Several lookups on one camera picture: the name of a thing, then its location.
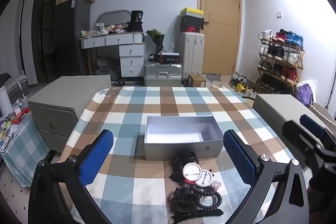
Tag grey storage basket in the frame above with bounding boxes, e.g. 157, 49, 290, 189
5, 78, 29, 102

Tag wooden door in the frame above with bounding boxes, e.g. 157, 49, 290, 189
197, 0, 242, 75

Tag blue plaid cloth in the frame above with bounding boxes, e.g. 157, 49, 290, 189
0, 113, 51, 188

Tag long grey cabinet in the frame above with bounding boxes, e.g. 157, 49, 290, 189
252, 93, 315, 135

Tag thin black pole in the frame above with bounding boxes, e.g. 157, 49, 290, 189
327, 76, 332, 109

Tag red flat box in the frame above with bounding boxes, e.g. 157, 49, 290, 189
12, 107, 31, 123

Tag white desk with drawers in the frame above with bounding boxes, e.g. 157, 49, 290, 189
80, 32, 146, 78

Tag grey fur mat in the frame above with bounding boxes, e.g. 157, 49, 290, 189
205, 73, 224, 82

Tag dark wardrobe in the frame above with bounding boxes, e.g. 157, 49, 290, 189
31, 0, 63, 83

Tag yellow shoe box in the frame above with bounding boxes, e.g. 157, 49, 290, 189
180, 7, 204, 17

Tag black hair band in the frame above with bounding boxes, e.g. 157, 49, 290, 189
196, 189, 223, 211

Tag wicker basket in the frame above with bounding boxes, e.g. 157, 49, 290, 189
310, 102, 336, 125

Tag white perforated board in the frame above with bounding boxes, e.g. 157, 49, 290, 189
0, 161, 35, 224

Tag white upright suitcase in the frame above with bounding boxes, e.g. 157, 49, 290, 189
179, 31, 205, 80

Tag dark grey refrigerator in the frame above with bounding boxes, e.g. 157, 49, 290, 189
54, 0, 91, 78

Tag black studded bracelet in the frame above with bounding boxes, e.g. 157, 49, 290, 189
190, 184, 216, 196

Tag grey cloth bundle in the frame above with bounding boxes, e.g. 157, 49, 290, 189
96, 56, 121, 81

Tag desk clutter pile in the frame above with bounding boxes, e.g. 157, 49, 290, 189
81, 23, 130, 38

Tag red and black shoe box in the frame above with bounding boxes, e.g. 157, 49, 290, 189
181, 25, 203, 33

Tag grey arched frame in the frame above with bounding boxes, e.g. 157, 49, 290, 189
96, 9, 132, 28

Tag white panel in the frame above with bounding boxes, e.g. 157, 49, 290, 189
20, 0, 39, 86

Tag black box with red stripe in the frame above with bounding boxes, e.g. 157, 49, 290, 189
159, 52, 182, 64

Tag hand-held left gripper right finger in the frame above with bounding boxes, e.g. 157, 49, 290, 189
223, 130, 309, 224

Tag white bottle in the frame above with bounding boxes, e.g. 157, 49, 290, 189
0, 86, 14, 117

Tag black paper bag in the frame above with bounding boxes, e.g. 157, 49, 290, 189
127, 10, 144, 33

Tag purple plastic bag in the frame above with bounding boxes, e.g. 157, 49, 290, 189
295, 80, 317, 107

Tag large black hair claw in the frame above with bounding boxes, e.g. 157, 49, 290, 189
171, 186, 200, 212

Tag small closed cardboard box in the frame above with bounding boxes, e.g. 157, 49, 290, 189
187, 74, 207, 87

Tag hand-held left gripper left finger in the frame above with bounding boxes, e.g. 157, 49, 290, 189
28, 130, 114, 224

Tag dark wrapped flower bouquet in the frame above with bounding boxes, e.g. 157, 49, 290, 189
146, 29, 165, 55

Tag grey box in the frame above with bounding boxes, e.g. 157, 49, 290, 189
144, 115, 223, 161

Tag black fuzzy scrunchie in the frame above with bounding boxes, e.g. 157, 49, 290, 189
170, 161, 185, 183

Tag wooden shoe rack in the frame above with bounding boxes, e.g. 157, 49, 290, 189
256, 38, 305, 95

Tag silver flat suitcase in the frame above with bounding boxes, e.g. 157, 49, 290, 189
143, 61, 183, 87

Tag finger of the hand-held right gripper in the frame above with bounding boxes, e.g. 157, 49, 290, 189
282, 120, 317, 159
300, 114, 330, 148

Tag plaid tablecloth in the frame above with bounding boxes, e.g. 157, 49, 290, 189
59, 86, 310, 224

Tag pile of loose shoes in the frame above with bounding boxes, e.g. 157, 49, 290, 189
229, 72, 258, 99

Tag rows of sneakers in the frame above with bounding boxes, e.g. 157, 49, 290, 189
258, 29, 304, 84

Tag grey cabinet with drawers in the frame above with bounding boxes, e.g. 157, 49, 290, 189
27, 75, 112, 153

